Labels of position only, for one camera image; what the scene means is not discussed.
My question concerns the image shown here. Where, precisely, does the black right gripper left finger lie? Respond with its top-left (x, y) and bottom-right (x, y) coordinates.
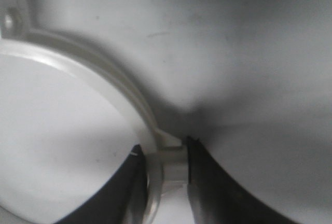
top-left (57, 145), bottom-right (148, 224)

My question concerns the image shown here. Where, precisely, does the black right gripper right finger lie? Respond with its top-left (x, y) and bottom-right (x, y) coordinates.
top-left (186, 136), bottom-right (294, 223)

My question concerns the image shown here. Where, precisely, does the white pipe clamp half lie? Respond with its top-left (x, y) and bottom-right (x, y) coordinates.
top-left (1, 0), bottom-right (189, 223)

